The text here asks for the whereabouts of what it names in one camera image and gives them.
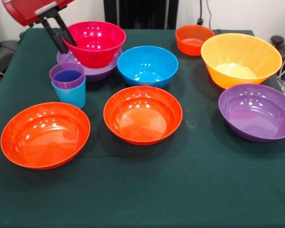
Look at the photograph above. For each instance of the blue plastic cup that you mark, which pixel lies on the blue plastic cup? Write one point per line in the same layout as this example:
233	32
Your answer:
71	97

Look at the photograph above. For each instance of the purple plastic cup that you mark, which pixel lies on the purple plastic cup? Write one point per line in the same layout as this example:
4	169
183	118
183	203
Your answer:
66	83

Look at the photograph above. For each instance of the wide red-orange bowl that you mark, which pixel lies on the wide red-orange bowl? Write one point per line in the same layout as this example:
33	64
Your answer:
45	140
142	118

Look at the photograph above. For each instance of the pink plastic bowl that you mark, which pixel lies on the pink plastic bowl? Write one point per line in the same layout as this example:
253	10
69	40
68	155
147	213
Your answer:
95	47

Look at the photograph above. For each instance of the small deep orange bowl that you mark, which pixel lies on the small deep orange bowl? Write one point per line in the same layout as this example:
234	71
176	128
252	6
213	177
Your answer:
194	47

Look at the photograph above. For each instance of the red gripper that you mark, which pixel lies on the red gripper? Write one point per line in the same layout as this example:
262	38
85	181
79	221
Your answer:
26	10

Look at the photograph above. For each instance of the blue plastic bowl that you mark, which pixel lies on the blue plastic bowl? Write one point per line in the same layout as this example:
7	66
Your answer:
147	64

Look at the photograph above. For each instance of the dark green tablecloth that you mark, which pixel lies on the dark green tablecloth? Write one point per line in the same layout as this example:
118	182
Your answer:
133	178

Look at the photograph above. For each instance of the large yellow-orange bowl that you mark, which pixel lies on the large yellow-orange bowl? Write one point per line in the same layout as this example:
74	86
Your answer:
240	52

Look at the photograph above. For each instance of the purple plastic bowl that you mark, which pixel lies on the purple plastic bowl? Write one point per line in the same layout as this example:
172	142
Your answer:
97	73
256	114

